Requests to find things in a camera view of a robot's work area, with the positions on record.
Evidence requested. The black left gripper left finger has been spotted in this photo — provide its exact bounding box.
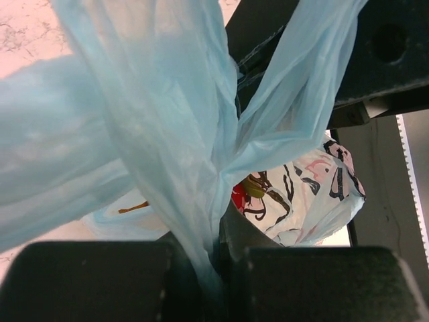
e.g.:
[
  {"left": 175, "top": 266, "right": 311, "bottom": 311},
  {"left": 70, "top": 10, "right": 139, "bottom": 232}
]
[{"left": 157, "top": 232, "right": 203, "bottom": 321}]

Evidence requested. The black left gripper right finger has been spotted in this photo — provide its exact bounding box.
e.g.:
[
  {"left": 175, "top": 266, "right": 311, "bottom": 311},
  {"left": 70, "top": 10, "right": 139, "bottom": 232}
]
[{"left": 219, "top": 203, "right": 280, "bottom": 321}]

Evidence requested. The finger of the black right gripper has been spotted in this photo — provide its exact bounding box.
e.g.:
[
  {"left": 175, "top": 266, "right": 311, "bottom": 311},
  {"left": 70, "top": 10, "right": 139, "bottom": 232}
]
[{"left": 226, "top": 1, "right": 428, "bottom": 129}]

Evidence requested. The brown fake longan bunch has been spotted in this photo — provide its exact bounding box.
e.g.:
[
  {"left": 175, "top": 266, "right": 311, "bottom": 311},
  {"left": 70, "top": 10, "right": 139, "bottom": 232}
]
[{"left": 242, "top": 174, "right": 265, "bottom": 199}]

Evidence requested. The light blue plastic bag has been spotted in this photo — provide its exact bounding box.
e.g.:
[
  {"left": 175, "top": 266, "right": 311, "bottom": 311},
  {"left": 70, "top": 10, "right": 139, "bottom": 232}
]
[{"left": 1, "top": 1, "right": 365, "bottom": 299}]

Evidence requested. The red fake apple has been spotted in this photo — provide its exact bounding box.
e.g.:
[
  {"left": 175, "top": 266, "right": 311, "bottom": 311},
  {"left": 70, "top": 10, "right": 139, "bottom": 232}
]
[{"left": 231, "top": 183, "right": 247, "bottom": 213}]

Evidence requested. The white slotted cable duct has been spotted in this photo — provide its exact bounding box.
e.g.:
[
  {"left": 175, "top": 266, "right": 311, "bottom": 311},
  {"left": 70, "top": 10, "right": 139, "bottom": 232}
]
[{"left": 396, "top": 114, "right": 428, "bottom": 249}]

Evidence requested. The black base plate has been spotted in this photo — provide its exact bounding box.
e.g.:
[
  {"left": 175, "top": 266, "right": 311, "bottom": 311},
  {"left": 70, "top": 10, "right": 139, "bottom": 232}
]
[{"left": 336, "top": 116, "right": 422, "bottom": 254}]

